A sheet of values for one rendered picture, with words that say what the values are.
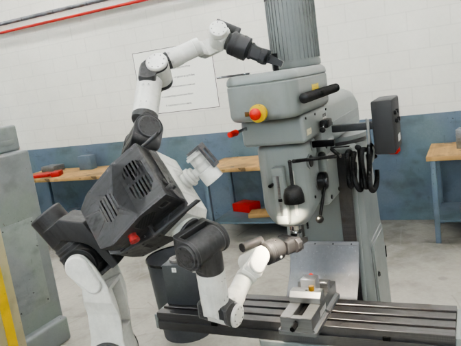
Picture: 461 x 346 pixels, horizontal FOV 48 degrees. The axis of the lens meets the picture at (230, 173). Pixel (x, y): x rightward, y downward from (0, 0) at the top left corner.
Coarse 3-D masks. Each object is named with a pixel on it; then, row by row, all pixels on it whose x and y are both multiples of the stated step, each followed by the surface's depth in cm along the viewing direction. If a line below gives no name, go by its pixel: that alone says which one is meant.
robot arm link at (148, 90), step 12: (144, 60) 184; (156, 60) 183; (144, 72) 182; (156, 72) 182; (144, 84) 181; (156, 84) 182; (144, 96) 179; (156, 96) 181; (132, 108) 180; (156, 108) 180
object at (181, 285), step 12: (168, 264) 229; (168, 276) 229; (180, 276) 227; (192, 276) 225; (168, 288) 231; (180, 288) 229; (192, 288) 226; (168, 300) 232; (180, 300) 230; (192, 300) 228
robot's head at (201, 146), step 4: (200, 144) 164; (196, 148) 163; (200, 148) 163; (204, 148) 166; (192, 152) 165; (196, 152) 164; (204, 152) 164; (208, 152) 166; (188, 156) 166; (192, 156) 164; (204, 156) 164; (208, 156) 164; (212, 156) 166; (188, 160) 165; (208, 160) 164; (216, 160) 166; (212, 164) 164; (216, 164) 165
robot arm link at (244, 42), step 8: (240, 40) 189; (248, 40) 189; (240, 48) 189; (248, 48) 190; (256, 48) 188; (264, 48) 191; (240, 56) 191; (248, 56) 189; (256, 56) 188; (264, 56) 186; (264, 64) 192
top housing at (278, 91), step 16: (240, 80) 176; (256, 80) 173; (272, 80) 171; (288, 80) 170; (304, 80) 179; (320, 80) 198; (240, 96) 177; (256, 96) 174; (272, 96) 172; (288, 96) 171; (240, 112) 178; (272, 112) 173; (288, 112) 172; (304, 112) 180
